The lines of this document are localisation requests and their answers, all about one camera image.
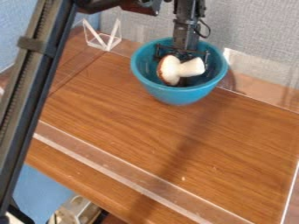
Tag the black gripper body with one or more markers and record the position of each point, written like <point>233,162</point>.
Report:
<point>184,55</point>

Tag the brown white plush mushroom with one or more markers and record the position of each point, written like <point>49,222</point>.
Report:
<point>172,69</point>

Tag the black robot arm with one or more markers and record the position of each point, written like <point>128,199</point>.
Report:
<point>189,11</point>

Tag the dark robot arm link foreground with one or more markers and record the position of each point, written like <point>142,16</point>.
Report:
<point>41,47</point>

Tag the blue bowl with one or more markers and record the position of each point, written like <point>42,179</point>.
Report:
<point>198,86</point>

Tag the clear acrylic back barrier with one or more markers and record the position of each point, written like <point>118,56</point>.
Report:
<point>254,88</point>

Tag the clear acrylic barrier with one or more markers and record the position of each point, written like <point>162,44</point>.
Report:
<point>254,88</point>
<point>158,189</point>

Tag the clear acrylic front barrier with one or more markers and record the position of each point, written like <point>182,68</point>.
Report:
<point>158,189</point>

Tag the grey metal box under table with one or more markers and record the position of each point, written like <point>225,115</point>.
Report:
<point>77,211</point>

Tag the clear acrylic corner bracket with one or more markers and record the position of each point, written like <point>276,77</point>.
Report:
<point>101,40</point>

